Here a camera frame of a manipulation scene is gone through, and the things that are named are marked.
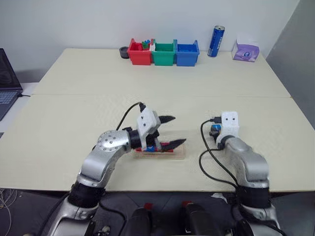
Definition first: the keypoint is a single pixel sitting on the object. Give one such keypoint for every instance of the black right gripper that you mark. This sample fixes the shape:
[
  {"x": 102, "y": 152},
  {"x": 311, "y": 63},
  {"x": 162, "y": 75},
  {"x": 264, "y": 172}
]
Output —
[{"x": 213, "y": 132}]

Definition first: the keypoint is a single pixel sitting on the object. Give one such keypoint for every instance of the green plastic bin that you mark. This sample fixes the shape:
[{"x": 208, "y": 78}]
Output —
[{"x": 162, "y": 59}]

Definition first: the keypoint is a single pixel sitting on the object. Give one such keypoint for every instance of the blue drink can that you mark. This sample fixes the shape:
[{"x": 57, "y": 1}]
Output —
[{"x": 216, "y": 41}]

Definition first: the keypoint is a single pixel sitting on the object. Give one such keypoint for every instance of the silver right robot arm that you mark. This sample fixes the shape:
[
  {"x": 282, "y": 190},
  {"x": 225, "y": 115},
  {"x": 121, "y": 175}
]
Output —
[{"x": 253, "y": 162}]

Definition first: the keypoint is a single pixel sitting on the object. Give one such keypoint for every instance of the grey laptop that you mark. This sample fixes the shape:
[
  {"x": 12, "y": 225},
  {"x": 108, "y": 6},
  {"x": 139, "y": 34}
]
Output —
[{"x": 6, "y": 81}]

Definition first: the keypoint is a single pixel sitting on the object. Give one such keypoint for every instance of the red letter r tile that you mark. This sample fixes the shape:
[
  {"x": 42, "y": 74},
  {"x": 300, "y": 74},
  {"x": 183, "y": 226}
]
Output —
[{"x": 141, "y": 149}]

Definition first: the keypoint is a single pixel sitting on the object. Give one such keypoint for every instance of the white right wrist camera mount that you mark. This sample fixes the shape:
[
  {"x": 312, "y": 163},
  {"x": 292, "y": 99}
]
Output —
[{"x": 230, "y": 123}]

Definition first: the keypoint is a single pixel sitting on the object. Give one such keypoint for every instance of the red plastic bin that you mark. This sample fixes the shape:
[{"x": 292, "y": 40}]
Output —
[{"x": 140, "y": 57}]

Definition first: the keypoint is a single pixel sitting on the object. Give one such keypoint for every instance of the colourful toy bricks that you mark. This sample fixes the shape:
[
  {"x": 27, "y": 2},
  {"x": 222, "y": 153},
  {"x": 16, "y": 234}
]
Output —
[{"x": 146, "y": 44}]

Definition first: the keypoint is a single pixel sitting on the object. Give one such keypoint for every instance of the wooden board with coloured blocks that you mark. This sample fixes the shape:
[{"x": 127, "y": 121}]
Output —
[{"x": 178, "y": 153}]

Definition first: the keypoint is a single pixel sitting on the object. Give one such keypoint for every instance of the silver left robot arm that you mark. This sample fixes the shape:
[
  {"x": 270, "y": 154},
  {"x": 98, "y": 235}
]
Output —
[{"x": 108, "y": 143}]

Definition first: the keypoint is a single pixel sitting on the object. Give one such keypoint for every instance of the blue letter o tile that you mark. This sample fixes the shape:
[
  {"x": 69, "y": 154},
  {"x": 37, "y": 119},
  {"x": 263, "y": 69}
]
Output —
[{"x": 150, "y": 148}]

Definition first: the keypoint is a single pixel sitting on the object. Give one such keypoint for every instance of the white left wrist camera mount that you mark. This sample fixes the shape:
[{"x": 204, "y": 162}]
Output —
[{"x": 145, "y": 120}]

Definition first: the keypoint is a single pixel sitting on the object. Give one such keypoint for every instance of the blue plastic bin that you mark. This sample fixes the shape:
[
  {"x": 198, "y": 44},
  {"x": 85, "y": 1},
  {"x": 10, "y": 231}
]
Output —
[{"x": 185, "y": 59}]

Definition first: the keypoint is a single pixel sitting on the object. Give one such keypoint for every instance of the purple tissue box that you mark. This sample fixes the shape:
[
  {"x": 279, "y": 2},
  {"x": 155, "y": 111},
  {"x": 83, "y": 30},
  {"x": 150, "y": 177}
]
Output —
[{"x": 244, "y": 52}]

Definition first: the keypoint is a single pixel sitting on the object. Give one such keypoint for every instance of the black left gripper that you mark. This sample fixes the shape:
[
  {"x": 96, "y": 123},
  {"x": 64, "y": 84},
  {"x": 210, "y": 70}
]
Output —
[{"x": 153, "y": 136}]

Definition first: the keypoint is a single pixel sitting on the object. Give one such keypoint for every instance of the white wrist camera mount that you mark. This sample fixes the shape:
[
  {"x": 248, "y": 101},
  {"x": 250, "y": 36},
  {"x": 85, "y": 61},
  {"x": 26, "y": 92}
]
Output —
[
  {"x": 145, "y": 120},
  {"x": 230, "y": 123}
]

